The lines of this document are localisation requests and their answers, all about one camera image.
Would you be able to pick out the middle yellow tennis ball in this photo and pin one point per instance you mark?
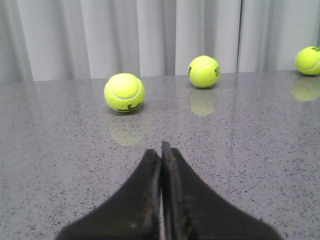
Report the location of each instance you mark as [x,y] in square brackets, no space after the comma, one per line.
[204,71]

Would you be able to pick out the white pleated curtain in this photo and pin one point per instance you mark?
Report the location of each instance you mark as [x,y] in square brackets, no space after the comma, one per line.
[44,40]

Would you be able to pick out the tennis ball with seam top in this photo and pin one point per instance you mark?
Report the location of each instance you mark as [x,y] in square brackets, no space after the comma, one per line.
[124,92]

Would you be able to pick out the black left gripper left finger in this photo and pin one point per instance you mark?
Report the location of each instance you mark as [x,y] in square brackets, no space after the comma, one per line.
[132,213]

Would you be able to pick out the Roland Garros yellow tennis ball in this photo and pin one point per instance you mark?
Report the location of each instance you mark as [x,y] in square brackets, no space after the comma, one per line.
[307,61]

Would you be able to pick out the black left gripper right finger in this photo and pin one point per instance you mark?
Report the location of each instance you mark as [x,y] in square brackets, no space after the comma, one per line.
[193,211]

